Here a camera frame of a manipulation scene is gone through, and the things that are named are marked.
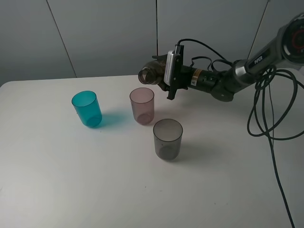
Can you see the pink translucent plastic cup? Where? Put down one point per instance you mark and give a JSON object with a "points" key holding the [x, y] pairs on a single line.
{"points": [[142, 103]]}

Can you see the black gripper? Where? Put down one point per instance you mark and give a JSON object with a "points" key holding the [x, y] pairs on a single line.
{"points": [[183, 75]]}

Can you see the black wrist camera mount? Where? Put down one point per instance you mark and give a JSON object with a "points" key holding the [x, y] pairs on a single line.
{"points": [[173, 76]]}

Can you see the teal plastic cup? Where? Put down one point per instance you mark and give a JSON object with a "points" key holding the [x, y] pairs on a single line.
{"points": [[87, 108]]}

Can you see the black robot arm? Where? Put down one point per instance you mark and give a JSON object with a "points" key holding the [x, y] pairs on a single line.
{"points": [[288, 46]]}

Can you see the smoky translucent water bottle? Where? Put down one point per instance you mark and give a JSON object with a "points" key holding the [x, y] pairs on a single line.
{"points": [[152, 73]]}

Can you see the grey translucent plastic cup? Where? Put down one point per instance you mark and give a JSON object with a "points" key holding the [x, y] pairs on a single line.
{"points": [[167, 139]]}

